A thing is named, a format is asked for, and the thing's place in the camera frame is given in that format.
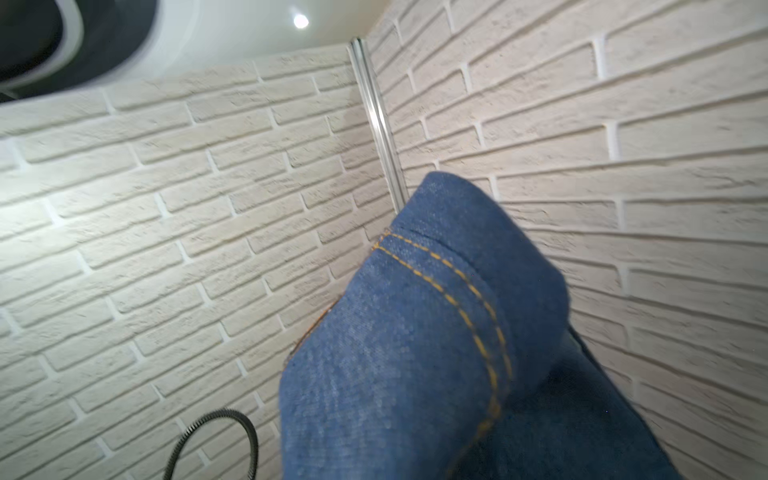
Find left black corrugated cable hose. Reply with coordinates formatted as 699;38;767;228
161;409;260;480

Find right aluminium corner post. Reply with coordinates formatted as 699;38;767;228
348;37;409;214

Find blue denim jeans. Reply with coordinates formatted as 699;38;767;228
279;172;678;479

